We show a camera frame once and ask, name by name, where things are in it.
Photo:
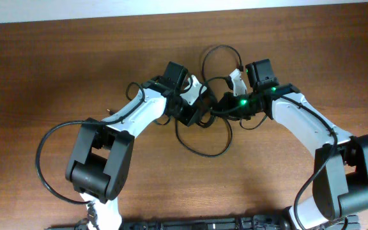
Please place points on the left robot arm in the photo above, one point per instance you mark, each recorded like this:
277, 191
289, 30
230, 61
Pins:
100, 160

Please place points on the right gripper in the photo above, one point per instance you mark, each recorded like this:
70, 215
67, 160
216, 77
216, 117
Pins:
227, 100

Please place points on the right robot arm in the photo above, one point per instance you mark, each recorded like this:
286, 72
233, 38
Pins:
338, 187

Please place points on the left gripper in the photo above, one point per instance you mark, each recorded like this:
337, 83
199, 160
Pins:
188, 117

